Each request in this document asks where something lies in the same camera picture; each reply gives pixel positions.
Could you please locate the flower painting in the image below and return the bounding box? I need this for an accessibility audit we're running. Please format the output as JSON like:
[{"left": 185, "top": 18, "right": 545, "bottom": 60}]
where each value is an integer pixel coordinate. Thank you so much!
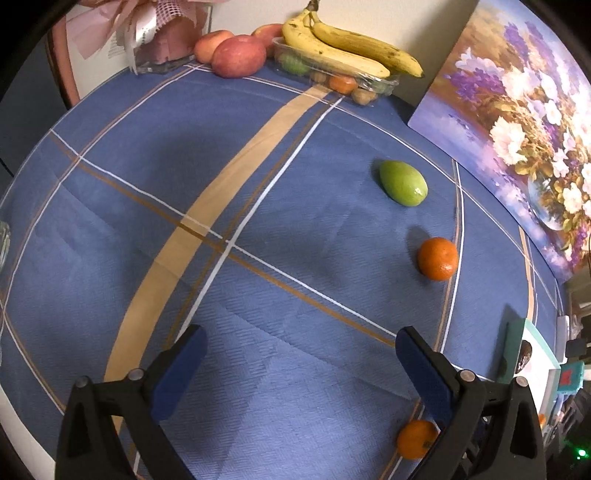
[{"left": 407, "top": 0, "right": 591, "bottom": 283}]

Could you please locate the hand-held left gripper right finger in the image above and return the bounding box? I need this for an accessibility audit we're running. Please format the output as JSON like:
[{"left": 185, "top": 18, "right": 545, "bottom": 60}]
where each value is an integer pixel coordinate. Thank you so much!
[{"left": 396, "top": 325, "right": 548, "bottom": 480}]

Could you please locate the blue plaid tablecloth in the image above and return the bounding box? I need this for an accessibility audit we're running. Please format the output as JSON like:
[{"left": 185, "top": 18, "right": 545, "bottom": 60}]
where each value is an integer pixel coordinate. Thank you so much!
[{"left": 0, "top": 62, "right": 571, "bottom": 480}]

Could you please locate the white tray teal rim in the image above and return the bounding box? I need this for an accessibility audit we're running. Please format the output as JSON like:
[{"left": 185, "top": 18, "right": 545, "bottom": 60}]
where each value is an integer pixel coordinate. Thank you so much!
[{"left": 501, "top": 318, "right": 564, "bottom": 416}]

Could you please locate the green mango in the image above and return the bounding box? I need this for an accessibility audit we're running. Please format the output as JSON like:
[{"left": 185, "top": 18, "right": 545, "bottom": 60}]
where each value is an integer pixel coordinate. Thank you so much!
[{"left": 379, "top": 160, "right": 428, "bottom": 207}]

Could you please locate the dark brown avocado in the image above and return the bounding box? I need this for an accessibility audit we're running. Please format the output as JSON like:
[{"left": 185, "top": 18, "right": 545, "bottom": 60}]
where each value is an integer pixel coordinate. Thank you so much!
[{"left": 516, "top": 340, "right": 533, "bottom": 374}]

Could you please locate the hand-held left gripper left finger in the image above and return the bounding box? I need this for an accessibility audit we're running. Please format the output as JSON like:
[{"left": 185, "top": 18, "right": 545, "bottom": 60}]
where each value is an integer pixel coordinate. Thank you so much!
[{"left": 55, "top": 324, "right": 208, "bottom": 480}]

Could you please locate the small orange mandarin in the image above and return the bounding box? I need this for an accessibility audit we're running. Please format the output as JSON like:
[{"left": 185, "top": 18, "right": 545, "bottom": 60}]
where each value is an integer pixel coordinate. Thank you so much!
[{"left": 329, "top": 75, "right": 358, "bottom": 95}]

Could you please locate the pale orange peach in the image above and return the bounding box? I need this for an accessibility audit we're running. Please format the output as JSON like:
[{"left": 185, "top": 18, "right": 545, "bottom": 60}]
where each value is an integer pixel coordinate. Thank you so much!
[{"left": 194, "top": 30, "right": 236, "bottom": 64}]

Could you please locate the pink wrapped flower bouquet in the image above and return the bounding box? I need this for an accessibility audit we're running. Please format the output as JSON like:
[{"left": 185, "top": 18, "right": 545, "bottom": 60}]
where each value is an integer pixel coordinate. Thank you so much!
[{"left": 65, "top": 0, "right": 213, "bottom": 75}]

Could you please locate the clear plastic fruit container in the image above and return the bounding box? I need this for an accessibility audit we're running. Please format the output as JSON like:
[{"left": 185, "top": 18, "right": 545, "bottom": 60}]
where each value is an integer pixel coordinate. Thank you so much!
[{"left": 271, "top": 37, "right": 400, "bottom": 107}]

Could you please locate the red apple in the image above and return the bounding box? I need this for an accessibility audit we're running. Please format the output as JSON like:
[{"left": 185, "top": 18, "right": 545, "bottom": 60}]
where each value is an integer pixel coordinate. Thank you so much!
[
  {"left": 211, "top": 34, "right": 267, "bottom": 78},
  {"left": 252, "top": 23, "right": 284, "bottom": 58}
]

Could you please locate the green fruit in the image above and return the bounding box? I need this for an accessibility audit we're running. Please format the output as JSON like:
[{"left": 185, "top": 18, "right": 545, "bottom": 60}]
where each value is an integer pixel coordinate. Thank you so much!
[{"left": 281, "top": 53, "right": 309, "bottom": 77}]

